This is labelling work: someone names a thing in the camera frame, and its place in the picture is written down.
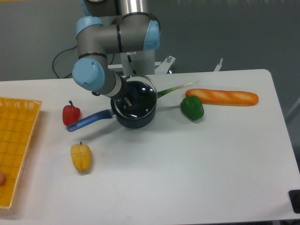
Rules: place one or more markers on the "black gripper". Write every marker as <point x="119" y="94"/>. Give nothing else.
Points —
<point x="124" y="92"/>

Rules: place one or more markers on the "dark blue saucepan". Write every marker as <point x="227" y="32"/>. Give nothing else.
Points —
<point x="108" y="114"/>

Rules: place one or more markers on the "glass pot lid blue knob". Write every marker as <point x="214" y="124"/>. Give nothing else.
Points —
<point x="147" y="98"/>

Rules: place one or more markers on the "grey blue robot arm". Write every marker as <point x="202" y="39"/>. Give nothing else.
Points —
<point x="111" y="26"/>

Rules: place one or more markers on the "green onion stalk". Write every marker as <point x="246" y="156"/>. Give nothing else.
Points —
<point x="169" y="90"/>

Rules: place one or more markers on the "green bell pepper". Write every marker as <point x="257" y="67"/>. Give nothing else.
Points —
<point x="192" y="107"/>

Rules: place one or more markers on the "red bell pepper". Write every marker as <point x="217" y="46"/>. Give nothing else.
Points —
<point x="70" y="114"/>

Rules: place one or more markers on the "yellow bell pepper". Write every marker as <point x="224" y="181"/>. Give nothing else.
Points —
<point x="81" y="157"/>

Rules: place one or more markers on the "orange baguette bread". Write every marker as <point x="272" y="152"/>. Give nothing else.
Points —
<point x="224" y="97"/>

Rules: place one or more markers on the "yellow woven basket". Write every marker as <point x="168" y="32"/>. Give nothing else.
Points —
<point x="17" y="121"/>

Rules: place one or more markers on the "black table grommet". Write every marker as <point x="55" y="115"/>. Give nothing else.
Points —
<point x="294" y="196"/>

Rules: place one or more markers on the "white metal bracket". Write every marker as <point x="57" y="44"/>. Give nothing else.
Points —
<point x="219" y="65"/>

